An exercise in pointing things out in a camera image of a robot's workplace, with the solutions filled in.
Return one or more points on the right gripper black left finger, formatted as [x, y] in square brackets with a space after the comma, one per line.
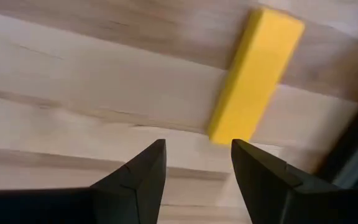
[129, 193]

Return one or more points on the long yellow wooden block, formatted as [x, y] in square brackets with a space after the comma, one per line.
[253, 81]

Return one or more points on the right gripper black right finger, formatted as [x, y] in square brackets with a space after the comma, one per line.
[275, 193]

